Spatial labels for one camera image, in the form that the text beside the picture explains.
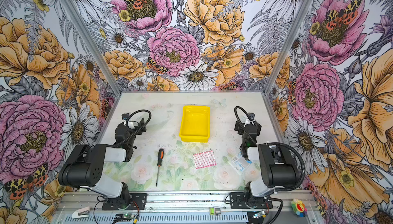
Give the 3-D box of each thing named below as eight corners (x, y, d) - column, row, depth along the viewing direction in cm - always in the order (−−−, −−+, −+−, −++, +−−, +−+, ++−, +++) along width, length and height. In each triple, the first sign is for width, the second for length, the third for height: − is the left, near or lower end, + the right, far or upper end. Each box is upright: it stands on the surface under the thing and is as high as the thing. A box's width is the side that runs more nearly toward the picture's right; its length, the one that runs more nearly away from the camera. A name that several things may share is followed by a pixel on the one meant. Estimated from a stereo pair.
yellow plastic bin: (179, 142, 97) (178, 136, 92) (182, 109, 114) (182, 103, 109) (210, 142, 97) (211, 136, 92) (209, 110, 114) (209, 103, 109)
